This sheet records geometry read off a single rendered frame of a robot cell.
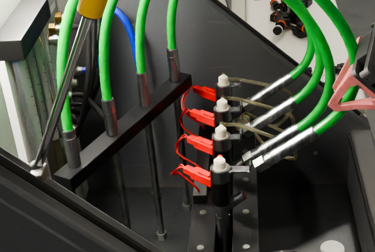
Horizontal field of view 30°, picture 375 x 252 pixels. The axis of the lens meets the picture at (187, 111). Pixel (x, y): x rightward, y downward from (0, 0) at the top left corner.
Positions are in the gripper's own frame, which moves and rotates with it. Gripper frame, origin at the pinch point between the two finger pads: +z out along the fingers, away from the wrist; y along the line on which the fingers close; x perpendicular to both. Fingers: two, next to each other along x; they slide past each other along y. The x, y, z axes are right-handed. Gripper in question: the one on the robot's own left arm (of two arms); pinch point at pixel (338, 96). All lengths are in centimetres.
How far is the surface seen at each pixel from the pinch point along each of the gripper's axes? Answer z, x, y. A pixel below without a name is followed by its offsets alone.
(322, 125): 3.4, 1.1, 2.4
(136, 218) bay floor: 53, 0, -4
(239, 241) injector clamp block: 22.6, 5.1, 10.6
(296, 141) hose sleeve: 7.1, 0.3, 3.9
